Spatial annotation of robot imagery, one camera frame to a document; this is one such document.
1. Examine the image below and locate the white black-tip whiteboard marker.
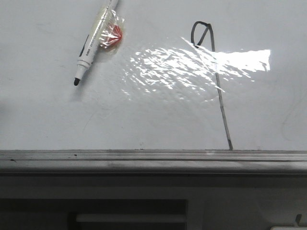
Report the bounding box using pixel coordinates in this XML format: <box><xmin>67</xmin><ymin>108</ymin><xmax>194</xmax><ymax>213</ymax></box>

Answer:
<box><xmin>73</xmin><ymin>0</ymin><xmax>118</xmax><ymax>86</ymax></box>

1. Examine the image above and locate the red round magnet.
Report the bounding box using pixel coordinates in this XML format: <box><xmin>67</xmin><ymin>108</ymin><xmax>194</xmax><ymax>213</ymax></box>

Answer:
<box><xmin>100</xmin><ymin>24</ymin><xmax>123</xmax><ymax>49</ymax></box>

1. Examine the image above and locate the clear adhesive tape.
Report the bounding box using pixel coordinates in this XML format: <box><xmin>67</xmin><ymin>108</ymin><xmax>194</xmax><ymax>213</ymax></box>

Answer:
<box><xmin>98</xmin><ymin>9</ymin><xmax>125</xmax><ymax>55</ymax></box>

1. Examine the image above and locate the white whiteboard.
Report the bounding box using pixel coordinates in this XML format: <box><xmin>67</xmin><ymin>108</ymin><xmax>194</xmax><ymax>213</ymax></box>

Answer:
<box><xmin>0</xmin><ymin>0</ymin><xmax>307</xmax><ymax>150</ymax></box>

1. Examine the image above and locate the aluminium whiteboard frame rail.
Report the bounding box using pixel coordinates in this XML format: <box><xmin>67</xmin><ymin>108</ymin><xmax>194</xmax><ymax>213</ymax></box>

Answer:
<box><xmin>0</xmin><ymin>149</ymin><xmax>307</xmax><ymax>175</ymax></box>

